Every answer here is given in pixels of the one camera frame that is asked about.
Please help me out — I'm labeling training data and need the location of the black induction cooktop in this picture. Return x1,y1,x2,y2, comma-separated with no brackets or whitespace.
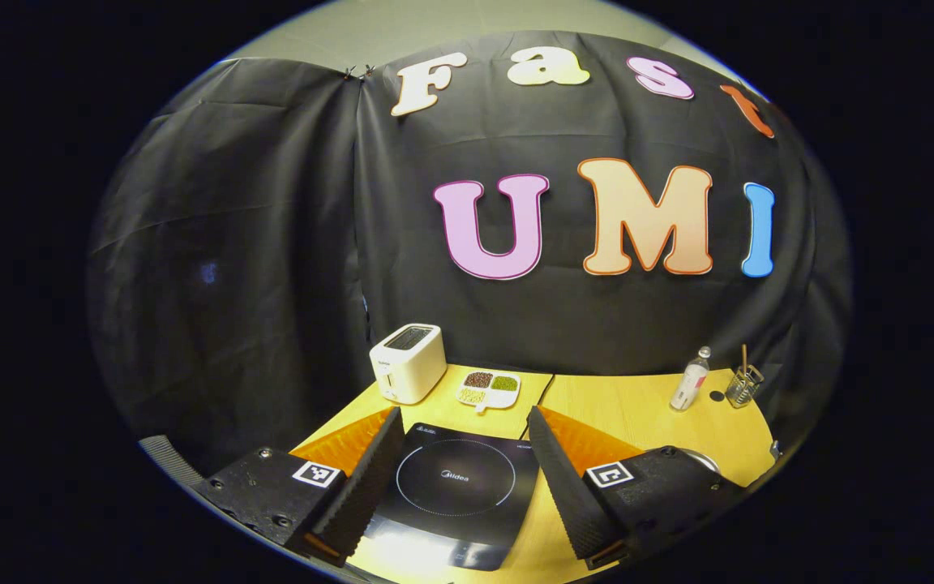
362,423,541,572

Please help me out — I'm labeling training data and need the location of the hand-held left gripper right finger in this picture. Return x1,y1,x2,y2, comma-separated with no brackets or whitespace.
527,406,748,570

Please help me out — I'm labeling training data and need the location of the white divided bean dish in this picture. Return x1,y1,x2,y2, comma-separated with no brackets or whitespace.
456,370,522,413

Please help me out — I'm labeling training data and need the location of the clear glass cup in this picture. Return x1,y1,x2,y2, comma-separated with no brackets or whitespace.
725,365,764,408

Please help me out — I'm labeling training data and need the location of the white toaster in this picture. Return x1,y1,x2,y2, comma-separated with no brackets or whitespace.
369,324,448,405

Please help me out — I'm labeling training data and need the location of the clear plastic bottle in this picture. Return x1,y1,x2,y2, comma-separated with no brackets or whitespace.
670,346,712,411

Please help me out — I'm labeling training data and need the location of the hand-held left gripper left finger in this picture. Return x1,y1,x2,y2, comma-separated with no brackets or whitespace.
191,406,407,567

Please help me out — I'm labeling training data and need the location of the stainless steel pot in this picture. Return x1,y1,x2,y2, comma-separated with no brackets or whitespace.
678,449,721,476

